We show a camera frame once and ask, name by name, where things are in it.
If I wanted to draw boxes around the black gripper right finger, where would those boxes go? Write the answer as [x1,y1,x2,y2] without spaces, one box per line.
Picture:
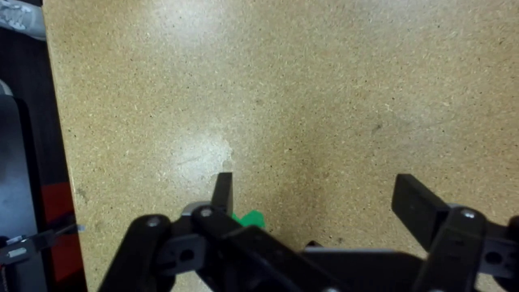
[391,171,519,292]

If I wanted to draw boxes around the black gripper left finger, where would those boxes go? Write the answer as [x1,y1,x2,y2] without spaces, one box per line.
[100,171,338,292]

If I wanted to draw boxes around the small green tape mark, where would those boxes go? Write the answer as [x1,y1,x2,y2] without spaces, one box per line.
[231,209,268,228]

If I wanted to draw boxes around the aluminium extrusion rails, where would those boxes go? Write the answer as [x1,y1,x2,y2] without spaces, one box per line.
[0,79,48,292]

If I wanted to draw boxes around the aluminium bracket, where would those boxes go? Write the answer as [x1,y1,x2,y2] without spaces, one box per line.
[0,0,49,41]

